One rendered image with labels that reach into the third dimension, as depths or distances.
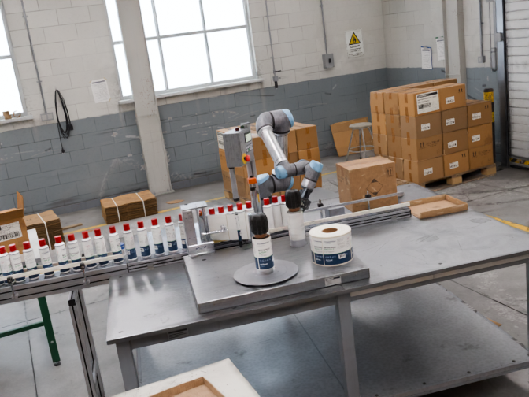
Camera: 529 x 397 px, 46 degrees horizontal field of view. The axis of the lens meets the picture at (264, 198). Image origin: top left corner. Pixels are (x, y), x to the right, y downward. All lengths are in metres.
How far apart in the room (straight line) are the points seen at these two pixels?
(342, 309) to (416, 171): 4.42
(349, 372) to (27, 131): 6.37
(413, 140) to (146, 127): 3.67
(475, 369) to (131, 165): 6.34
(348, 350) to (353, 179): 1.21
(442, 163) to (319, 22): 3.39
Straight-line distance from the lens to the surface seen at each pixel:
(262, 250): 2.90
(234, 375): 2.36
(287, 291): 2.85
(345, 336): 2.98
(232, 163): 3.46
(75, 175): 8.75
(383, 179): 3.90
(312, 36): 9.67
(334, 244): 2.95
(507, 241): 3.34
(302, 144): 7.14
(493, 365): 3.47
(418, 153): 7.13
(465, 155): 7.58
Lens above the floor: 1.97
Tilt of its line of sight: 15 degrees down
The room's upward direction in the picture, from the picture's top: 8 degrees counter-clockwise
